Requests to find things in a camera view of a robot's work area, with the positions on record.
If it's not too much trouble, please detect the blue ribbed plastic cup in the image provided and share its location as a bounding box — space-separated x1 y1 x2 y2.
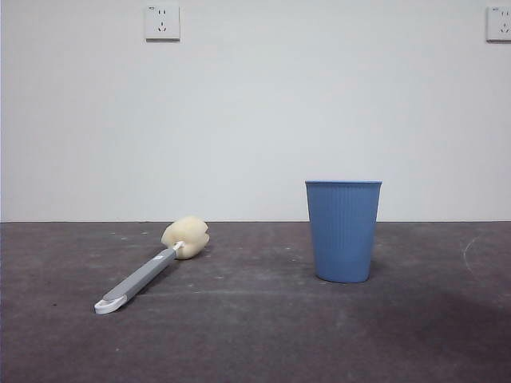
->
305 179 383 284

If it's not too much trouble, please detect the grey-handled sponge cup brush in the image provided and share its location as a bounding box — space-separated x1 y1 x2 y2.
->
94 215 211 316

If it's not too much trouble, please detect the white wall socket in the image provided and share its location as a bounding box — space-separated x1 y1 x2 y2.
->
485 6 511 43
145 4 180 43

